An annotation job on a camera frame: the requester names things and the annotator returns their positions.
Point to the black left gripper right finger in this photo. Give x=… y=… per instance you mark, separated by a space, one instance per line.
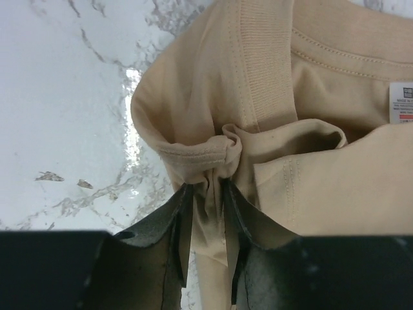
x=273 y=268

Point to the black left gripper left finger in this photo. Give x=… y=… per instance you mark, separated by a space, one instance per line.
x=142 y=267

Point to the beige t shirt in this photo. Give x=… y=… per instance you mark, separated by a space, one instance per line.
x=291 y=101

